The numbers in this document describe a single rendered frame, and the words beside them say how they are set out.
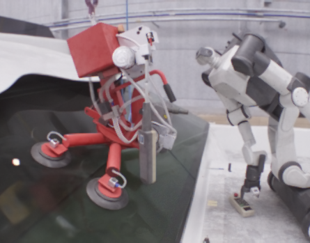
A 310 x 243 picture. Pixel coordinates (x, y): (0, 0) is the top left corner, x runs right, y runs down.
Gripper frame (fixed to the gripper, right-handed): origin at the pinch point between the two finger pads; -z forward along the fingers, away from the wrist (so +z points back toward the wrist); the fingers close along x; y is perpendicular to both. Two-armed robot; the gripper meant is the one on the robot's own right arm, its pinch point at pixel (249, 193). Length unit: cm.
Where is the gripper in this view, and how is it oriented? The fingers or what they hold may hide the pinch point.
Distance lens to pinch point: 146.7
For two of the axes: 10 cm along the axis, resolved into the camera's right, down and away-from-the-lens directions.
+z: 0.0, -9.7, -2.3
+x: 9.8, -0.4, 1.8
